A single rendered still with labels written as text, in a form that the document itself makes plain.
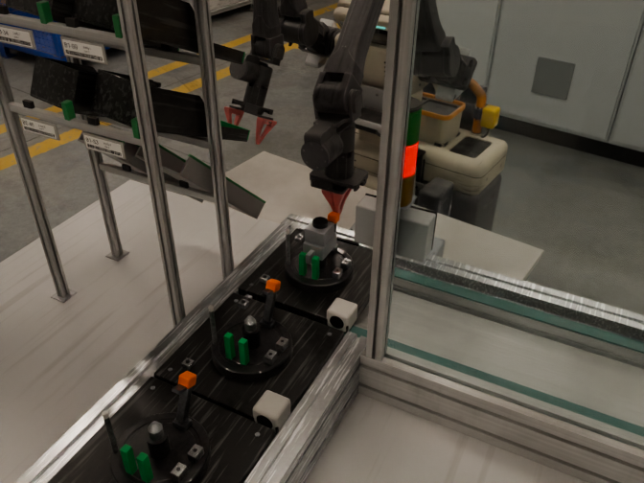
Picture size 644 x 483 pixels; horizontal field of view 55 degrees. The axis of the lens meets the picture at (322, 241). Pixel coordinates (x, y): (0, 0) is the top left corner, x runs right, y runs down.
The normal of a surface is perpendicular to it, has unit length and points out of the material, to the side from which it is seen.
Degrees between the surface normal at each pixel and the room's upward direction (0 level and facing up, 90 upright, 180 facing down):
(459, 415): 90
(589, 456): 90
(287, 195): 0
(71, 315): 0
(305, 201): 0
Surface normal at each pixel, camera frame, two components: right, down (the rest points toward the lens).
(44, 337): 0.01, -0.82
